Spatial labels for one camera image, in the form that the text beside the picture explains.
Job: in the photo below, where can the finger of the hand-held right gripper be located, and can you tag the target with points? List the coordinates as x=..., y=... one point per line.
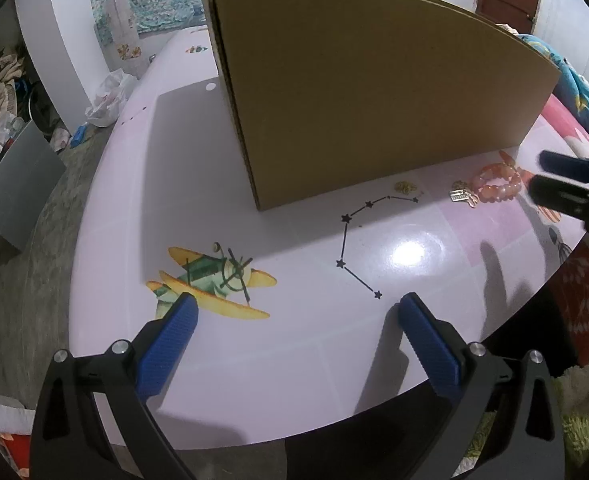
x=564, y=195
x=569, y=165

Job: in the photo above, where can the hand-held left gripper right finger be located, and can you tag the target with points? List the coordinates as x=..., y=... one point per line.
x=429, y=350

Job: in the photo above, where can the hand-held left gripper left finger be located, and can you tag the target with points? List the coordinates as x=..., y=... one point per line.
x=169, y=345

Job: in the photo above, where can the brown cardboard box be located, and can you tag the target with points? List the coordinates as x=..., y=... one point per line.
x=374, y=100

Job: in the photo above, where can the blue printed blanket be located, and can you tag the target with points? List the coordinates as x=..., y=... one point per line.
x=584, y=95

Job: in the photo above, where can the grey board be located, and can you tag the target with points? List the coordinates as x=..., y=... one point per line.
x=19, y=185

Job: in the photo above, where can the small blue packet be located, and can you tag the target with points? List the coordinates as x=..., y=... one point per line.
x=78, y=136

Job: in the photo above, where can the white plastic bag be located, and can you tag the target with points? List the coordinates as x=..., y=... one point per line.
x=109, y=100

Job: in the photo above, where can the white printed paper bag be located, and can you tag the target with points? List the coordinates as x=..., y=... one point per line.
x=124, y=30

